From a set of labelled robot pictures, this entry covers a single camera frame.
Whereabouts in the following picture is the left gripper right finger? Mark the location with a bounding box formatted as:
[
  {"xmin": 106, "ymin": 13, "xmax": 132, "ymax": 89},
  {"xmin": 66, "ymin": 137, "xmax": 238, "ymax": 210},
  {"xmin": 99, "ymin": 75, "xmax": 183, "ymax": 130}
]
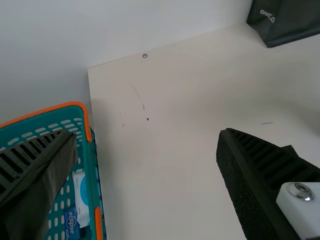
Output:
[{"xmin": 216, "ymin": 127, "xmax": 320, "ymax": 240}]

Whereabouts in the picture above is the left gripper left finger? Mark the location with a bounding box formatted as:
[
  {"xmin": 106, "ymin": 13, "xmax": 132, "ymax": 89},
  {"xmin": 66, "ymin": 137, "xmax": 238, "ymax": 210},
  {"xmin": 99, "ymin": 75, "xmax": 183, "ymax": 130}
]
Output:
[{"xmin": 0, "ymin": 129, "xmax": 79, "ymax": 240}]

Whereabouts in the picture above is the teal shopping basket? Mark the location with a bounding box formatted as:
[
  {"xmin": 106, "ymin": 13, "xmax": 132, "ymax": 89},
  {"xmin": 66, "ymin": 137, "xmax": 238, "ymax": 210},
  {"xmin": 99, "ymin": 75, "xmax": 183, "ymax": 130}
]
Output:
[{"xmin": 0, "ymin": 101, "xmax": 108, "ymax": 240}]

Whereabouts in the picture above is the white wipes pack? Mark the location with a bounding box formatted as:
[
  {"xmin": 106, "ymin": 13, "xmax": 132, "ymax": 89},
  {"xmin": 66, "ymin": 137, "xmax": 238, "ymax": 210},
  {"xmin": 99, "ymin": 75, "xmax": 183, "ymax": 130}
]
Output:
[{"xmin": 72, "ymin": 168, "xmax": 91, "ymax": 229}]

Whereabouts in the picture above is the small blue box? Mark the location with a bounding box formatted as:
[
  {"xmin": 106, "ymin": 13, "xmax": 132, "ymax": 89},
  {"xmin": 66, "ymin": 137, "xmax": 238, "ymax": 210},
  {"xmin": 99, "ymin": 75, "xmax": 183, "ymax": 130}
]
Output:
[{"xmin": 63, "ymin": 205, "xmax": 83, "ymax": 240}]

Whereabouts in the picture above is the dark grey bag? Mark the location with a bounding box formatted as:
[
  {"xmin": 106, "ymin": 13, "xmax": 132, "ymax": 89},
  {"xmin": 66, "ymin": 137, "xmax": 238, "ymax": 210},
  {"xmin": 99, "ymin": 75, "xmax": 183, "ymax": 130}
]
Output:
[{"xmin": 245, "ymin": 0, "xmax": 320, "ymax": 49}]

